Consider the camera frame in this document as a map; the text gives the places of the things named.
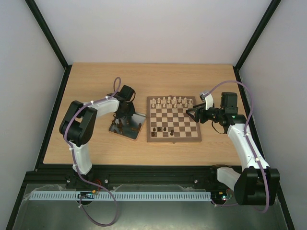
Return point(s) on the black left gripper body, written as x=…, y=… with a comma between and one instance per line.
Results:
x=128, y=111

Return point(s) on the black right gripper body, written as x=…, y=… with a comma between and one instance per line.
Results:
x=201, y=114

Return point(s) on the metal tin tray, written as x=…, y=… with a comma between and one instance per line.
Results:
x=128, y=123

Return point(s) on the wooden chess board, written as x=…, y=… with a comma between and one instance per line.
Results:
x=170, y=112

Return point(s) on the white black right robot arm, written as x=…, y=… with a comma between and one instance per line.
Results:
x=257, y=184

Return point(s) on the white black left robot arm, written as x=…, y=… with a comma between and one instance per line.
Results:
x=78, y=123

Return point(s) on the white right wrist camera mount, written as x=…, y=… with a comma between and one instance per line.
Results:
x=207, y=98

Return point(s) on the black aluminium frame rail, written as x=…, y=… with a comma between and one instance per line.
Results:
x=109, y=176

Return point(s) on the light blue slotted cable duct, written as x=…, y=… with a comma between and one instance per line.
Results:
x=119, y=196

